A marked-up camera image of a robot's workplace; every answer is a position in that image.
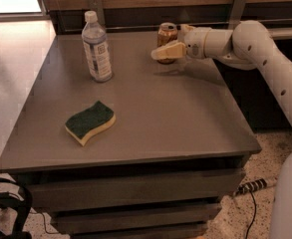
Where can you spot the green and yellow sponge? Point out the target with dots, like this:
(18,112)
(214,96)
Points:
(89,122)

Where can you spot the orange soda can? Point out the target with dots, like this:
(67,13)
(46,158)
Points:
(166,33)

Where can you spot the clear plastic water bottle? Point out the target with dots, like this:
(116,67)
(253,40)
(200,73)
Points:
(96,48)

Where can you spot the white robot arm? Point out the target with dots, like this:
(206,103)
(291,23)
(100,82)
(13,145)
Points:
(249,45)

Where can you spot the striped power strip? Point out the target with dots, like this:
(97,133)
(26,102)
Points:
(253,186)

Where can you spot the right metal wall bracket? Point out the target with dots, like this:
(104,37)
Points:
(236,12)

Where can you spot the metal wall bracket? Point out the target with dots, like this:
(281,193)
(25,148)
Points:
(97,6)
(236,12)

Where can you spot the left metal wall bracket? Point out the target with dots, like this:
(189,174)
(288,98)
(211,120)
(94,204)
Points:
(97,6)

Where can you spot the grey drawer cabinet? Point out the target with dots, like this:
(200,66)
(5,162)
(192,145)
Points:
(178,145)

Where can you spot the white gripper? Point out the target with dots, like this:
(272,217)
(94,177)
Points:
(194,41)

